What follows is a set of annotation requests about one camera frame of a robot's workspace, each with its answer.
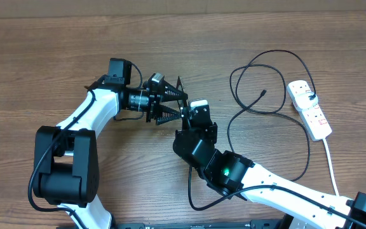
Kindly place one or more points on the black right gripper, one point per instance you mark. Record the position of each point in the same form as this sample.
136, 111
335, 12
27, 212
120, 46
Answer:
211, 131

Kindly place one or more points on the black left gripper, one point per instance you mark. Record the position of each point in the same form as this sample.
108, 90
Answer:
155, 97

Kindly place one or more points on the black Galaxy smartphone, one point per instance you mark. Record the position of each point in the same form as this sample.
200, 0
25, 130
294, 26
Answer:
182, 104

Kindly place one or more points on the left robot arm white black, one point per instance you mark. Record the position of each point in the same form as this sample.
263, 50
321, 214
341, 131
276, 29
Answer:
66, 168

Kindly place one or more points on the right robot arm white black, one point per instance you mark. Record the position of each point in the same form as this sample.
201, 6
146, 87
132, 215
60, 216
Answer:
231, 174

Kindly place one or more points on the white USB charger adapter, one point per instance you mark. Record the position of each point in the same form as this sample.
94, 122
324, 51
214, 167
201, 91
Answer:
302, 96

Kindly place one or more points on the white power strip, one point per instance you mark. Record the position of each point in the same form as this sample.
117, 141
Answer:
316, 123

